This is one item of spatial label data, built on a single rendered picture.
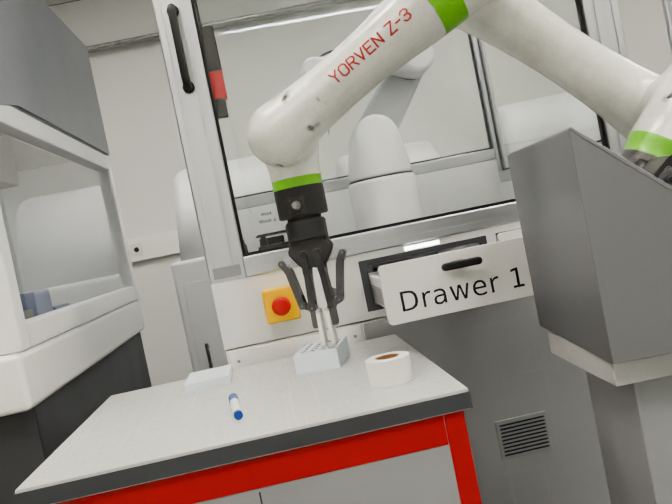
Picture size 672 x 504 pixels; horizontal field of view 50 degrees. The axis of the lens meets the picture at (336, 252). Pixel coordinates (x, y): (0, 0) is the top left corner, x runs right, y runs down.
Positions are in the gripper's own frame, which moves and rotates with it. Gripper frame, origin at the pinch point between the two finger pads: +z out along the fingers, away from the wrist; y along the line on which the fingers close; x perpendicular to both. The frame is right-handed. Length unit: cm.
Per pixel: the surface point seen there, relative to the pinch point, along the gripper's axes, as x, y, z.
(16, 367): -15, -53, -5
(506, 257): 6.2, 34.5, -5.9
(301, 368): -1.4, -5.9, 6.6
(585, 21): 44, 63, -52
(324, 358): -1.4, -1.3, 5.5
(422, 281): 1.9, 18.8, -4.8
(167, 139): 326, -151, -97
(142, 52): 325, -155, -156
